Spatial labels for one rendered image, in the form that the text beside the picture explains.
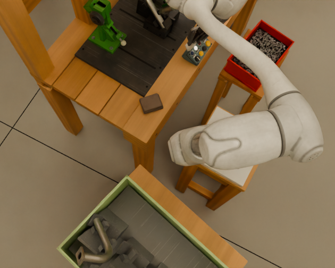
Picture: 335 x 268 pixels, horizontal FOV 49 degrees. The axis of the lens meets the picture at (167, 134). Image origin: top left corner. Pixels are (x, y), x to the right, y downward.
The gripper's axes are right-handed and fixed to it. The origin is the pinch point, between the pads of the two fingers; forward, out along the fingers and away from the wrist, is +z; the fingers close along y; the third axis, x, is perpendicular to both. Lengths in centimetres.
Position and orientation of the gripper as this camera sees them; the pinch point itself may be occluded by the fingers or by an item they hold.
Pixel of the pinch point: (190, 44)
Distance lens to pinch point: 163.8
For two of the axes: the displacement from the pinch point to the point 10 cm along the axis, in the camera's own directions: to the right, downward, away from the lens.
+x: -3.3, -9.3, 1.6
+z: -3.7, 2.8, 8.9
